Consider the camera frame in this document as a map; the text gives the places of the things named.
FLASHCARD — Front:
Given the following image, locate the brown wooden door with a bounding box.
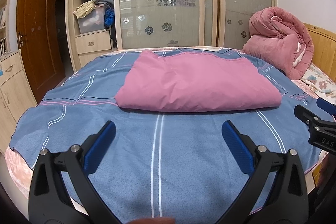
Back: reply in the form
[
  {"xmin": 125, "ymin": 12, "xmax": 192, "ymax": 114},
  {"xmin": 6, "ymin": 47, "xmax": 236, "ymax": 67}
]
[{"xmin": 16, "ymin": 0, "xmax": 65, "ymax": 102}]

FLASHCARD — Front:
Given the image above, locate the pink and cream hooded jacket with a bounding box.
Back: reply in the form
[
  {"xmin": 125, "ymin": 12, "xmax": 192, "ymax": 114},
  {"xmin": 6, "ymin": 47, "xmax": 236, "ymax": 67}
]
[{"xmin": 115, "ymin": 50, "xmax": 281, "ymax": 113}]

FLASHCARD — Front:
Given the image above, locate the person's right hand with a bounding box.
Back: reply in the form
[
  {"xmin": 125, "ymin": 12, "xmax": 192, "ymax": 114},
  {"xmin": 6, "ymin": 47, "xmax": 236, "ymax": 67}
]
[{"xmin": 127, "ymin": 217, "xmax": 175, "ymax": 224}]

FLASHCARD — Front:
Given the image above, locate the wooden headboard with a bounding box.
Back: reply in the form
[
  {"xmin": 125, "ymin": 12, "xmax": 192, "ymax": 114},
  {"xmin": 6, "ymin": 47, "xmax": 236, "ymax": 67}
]
[{"xmin": 304, "ymin": 23, "xmax": 336, "ymax": 82}]

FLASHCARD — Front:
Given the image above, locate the beige crumpled cloth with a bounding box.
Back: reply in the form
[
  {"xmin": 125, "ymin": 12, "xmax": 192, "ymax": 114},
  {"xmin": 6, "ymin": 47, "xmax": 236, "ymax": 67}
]
[{"xmin": 73, "ymin": 0, "xmax": 96, "ymax": 19}]

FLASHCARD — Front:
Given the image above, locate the blue garment in wardrobe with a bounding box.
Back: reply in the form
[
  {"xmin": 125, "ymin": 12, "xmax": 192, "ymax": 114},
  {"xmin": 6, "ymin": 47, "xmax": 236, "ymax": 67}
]
[{"xmin": 104, "ymin": 7, "xmax": 115, "ymax": 29}]

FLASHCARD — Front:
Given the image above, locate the floral cream blanket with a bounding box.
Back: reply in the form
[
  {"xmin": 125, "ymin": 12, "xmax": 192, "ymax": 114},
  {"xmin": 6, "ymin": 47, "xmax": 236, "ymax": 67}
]
[{"xmin": 301, "ymin": 63, "xmax": 335, "ymax": 103}]

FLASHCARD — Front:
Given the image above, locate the blue striped bed sheet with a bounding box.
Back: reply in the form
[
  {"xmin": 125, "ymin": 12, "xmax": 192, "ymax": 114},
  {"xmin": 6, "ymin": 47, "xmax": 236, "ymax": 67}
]
[{"xmin": 10, "ymin": 52, "xmax": 333, "ymax": 223}]

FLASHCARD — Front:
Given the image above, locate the light wooden side cabinet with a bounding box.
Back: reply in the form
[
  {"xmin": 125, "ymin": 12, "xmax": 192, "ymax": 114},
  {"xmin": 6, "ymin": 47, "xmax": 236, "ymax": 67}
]
[{"xmin": 0, "ymin": 50, "xmax": 37, "ymax": 155}]

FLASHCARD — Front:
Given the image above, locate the pink floral mattress cover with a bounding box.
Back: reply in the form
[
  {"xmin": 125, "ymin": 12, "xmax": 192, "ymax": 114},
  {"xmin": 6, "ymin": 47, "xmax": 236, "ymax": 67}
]
[{"xmin": 5, "ymin": 147, "xmax": 33, "ymax": 199}]

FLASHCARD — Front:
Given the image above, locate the clear plastic storage box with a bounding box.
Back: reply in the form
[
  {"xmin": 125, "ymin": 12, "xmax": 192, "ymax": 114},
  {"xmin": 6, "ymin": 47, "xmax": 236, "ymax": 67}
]
[{"xmin": 77, "ymin": 6, "xmax": 105, "ymax": 34}]

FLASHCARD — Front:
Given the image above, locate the rolled pink quilt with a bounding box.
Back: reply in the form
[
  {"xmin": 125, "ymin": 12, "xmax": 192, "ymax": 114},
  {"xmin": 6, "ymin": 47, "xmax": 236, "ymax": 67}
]
[{"xmin": 243, "ymin": 7, "xmax": 314, "ymax": 80}]

